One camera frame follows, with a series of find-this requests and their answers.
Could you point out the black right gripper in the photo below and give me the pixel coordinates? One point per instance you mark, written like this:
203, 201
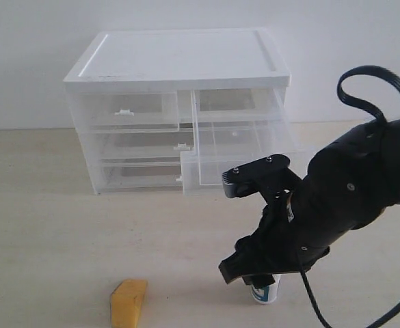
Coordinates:
276, 246

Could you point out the white pill bottle blue label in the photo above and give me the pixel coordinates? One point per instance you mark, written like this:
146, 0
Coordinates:
268, 294

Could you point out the yellow cheese wedge block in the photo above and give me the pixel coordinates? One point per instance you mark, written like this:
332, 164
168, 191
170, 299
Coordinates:
126, 303

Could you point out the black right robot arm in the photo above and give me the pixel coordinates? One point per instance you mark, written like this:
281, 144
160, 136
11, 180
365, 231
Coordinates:
348, 185

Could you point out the clear bottom wide drawer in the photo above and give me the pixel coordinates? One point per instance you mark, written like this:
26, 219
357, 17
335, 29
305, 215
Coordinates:
108, 177

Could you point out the clear wide drawer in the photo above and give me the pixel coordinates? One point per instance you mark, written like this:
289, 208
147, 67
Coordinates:
120, 146
108, 177

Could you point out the white plastic drawer cabinet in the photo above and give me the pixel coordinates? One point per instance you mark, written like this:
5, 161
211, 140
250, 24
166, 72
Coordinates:
180, 61

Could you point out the clear middle wide drawer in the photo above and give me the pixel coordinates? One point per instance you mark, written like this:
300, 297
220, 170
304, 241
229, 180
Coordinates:
120, 146

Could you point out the right wrist camera grey black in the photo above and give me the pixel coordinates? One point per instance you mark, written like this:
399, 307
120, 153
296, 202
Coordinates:
262, 176

